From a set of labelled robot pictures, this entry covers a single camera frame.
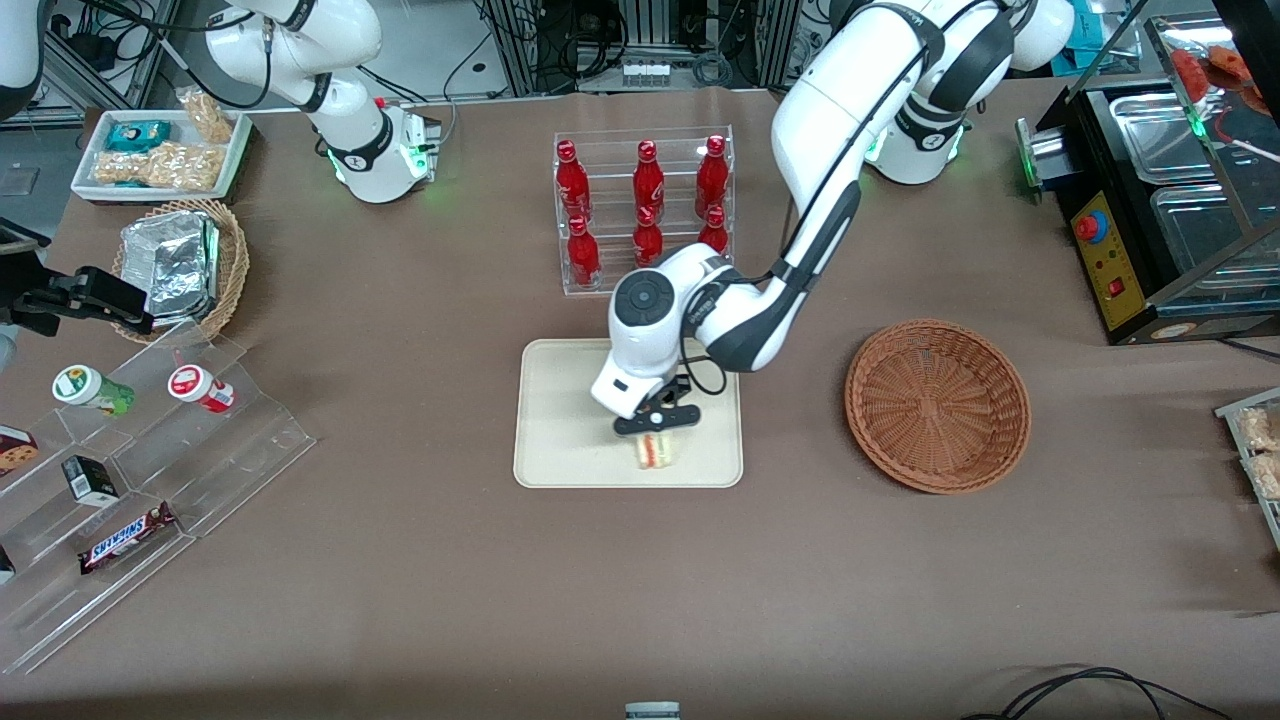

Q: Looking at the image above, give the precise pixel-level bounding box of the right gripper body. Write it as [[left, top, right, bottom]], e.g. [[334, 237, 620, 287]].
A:
[[0, 215, 51, 341]]

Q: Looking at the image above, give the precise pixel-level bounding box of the beige rectangular tray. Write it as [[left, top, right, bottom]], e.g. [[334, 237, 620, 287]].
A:
[[513, 338, 745, 490]]

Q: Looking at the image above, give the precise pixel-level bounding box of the white snack tray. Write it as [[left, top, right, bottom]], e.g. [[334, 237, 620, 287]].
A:
[[70, 108, 253, 206]]

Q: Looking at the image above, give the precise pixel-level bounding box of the wicker basket with foil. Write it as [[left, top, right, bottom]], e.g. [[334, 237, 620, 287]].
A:
[[110, 198, 250, 346]]

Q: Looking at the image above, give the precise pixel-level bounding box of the round brown wicker basket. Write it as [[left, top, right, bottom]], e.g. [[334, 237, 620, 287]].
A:
[[845, 318, 1032, 496]]

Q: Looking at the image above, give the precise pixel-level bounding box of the tray with pastry bags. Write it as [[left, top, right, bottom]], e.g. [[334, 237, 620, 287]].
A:
[[1214, 388, 1280, 553]]

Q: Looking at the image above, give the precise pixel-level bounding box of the silver foil container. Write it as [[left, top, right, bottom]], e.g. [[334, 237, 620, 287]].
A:
[[119, 212, 220, 323]]

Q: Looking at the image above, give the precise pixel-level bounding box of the green lidded yogurt cup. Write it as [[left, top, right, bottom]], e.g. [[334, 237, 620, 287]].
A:
[[52, 364, 136, 417]]

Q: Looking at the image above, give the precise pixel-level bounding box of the red lidded yogurt cup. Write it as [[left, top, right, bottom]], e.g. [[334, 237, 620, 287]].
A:
[[167, 364, 237, 414]]

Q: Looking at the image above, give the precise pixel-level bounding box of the large clear nut bag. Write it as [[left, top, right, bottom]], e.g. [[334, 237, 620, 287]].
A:
[[93, 140, 226, 193]]

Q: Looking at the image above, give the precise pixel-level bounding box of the chocolate cookie box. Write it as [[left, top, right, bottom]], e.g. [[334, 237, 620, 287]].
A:
[[0, 425, 40, 478]]

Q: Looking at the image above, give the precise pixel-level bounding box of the teal snack packet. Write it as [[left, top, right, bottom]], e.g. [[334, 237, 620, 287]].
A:
[[106, 120, 173, 153]]

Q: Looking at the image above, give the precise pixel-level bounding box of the small black carton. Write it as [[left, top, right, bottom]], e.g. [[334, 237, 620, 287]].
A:
[[62, 455, 120, 507]]

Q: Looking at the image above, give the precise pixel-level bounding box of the clear acrylic bottle rack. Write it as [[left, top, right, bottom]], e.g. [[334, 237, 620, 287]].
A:
[[553, 125, 737, 297]]

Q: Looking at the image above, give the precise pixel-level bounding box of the clear acrylic stepped display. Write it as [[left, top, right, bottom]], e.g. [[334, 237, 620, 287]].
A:
[[0, 320, 317, 677]]

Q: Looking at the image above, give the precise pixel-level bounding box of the small clear nut bag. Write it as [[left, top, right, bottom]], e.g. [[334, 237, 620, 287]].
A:
[[178, 87, 237, 143]]

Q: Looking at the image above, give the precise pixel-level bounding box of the Snickers chocolate bar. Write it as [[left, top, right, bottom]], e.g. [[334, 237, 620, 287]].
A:
[[78, 502, 179, 576]]

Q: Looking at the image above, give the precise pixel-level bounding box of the black food warmer machine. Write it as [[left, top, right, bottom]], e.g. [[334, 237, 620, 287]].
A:
[[1015, 15, 1280, 346]]

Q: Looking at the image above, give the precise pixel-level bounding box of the steel warmer pan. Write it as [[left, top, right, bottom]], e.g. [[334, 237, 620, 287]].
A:
[[1148, 185, 1280, 293], [1108, 93, 1233, 169]]

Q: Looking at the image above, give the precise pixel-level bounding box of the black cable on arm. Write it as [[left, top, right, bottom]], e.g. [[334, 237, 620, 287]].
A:
[[678, 280, 736, 399]]

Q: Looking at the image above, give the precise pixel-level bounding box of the black floor cable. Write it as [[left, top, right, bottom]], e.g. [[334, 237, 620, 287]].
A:
[[960, 665, 1233, 720]]

